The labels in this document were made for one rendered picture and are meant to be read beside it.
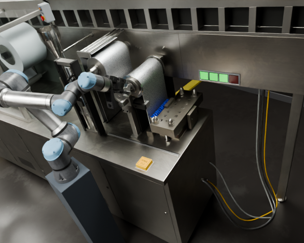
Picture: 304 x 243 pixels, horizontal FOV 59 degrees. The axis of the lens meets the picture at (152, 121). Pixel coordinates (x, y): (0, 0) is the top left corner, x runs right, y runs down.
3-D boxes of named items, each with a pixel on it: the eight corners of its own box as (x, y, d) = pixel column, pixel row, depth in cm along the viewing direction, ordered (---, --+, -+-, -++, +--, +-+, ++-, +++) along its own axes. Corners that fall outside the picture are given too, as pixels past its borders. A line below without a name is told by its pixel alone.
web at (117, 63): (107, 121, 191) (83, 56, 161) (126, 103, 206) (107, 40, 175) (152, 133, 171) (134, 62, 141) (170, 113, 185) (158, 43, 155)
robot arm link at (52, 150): (46, 169, 150) (35, 152, 142) (58, 152, 160) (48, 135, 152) (64, 170, 146) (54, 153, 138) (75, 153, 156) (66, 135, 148)
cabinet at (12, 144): (0, 160, 327) (-44, 103, 275) (41, 128, 366) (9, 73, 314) (184, 257, 196) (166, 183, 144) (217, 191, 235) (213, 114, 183)
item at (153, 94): (148, 119, 164) (142, 94, 153) (167, 99, 179) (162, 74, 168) (149, 119, 164) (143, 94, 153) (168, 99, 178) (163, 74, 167)
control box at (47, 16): (41, 22, 163) (34, 5, 157) (51, 18, 166) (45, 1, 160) (45, 24, 158) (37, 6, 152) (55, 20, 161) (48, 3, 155)
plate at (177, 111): (151, 131, 163) (149, 124, 159) (182, 96, 187) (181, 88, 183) (174, 138, 154) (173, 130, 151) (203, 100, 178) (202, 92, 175)
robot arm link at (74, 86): (56, 94, 127) (72, 86, 122) (67, 81, 136) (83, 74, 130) (67, 106, 131) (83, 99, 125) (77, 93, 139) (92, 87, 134)
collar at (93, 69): (87, 77, 161) (84, 68, 158) (94, 73, 165) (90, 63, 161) (95, 79, 158) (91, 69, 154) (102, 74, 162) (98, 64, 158)
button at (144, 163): (136, 167, 152) (135, 164, 150) (143, 158, 156) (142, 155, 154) (146, 170, 148) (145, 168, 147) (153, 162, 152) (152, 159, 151)
